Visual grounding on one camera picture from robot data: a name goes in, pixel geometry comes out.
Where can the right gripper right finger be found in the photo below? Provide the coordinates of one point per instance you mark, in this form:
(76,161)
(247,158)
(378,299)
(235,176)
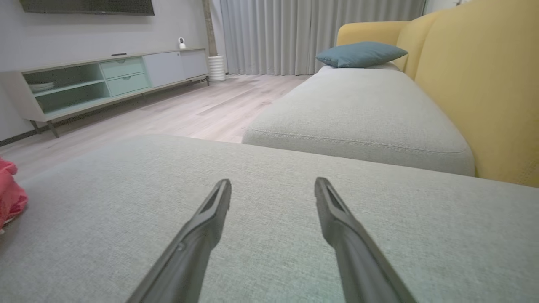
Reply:
(358,265)

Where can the yellow sofa armrest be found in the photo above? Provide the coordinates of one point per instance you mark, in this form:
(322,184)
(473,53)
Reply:
(366,31)

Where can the white bowls in cabinet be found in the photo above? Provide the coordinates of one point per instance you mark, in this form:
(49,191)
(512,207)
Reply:
(41,86)

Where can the blue throw pillow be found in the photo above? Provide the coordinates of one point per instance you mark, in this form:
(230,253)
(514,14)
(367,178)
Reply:
(362,54)

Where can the long grey sofa seat cushion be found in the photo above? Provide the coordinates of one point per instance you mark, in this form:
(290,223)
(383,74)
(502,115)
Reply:
(358,118)

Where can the black flat television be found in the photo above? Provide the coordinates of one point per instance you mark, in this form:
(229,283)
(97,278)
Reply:
(84,6)

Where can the crumpled red white garment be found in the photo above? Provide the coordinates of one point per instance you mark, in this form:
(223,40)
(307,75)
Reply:
(10,193)

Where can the long low TV cabinet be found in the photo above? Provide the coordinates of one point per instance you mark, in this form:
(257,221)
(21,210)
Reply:
(164,67)

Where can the white ribbed plant pot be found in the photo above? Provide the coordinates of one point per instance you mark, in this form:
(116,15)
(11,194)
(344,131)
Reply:
(217,68)

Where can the grey pleated curtain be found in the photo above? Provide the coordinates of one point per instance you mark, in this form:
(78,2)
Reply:
(294,33)

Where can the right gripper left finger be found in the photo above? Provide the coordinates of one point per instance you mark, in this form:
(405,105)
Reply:
(185,261)

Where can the small white security camera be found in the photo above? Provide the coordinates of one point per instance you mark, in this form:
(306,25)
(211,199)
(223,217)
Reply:
(182,43)

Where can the yellow sofa backrest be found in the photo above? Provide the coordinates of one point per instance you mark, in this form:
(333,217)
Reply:
(484,84)

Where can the green indoor tree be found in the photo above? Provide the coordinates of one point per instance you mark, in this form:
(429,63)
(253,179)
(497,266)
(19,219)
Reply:
(208,25)

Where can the large grey sofa cushion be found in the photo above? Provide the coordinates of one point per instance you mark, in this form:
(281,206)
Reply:
(126,210)

